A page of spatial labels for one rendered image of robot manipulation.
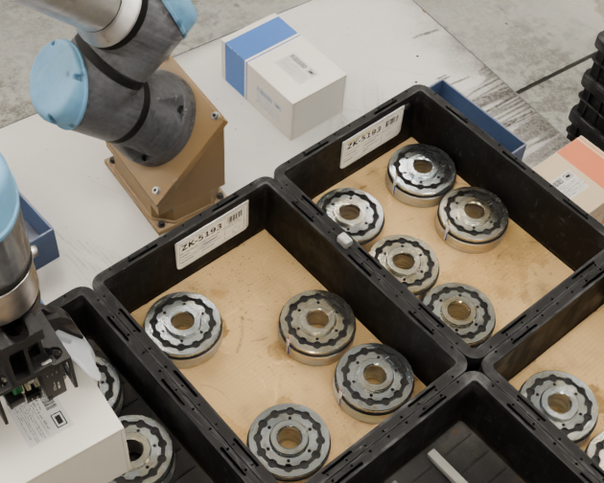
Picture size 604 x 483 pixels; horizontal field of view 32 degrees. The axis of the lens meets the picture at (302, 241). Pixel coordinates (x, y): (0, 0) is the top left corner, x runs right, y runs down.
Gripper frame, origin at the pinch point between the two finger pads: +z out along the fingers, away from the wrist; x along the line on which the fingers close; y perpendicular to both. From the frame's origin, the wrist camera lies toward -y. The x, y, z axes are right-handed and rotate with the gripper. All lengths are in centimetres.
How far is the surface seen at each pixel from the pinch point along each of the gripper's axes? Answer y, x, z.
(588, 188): -5, 95, 34
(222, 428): 6.2, 19.0, 17.8
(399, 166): -20, 66, 25
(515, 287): 6, 68, 28
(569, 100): -68, 179, 112
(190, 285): -19.5, 29.6, 28.0
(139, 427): -2.6, 12.4, 25.0
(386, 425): 16.4, 35.2, 17.8
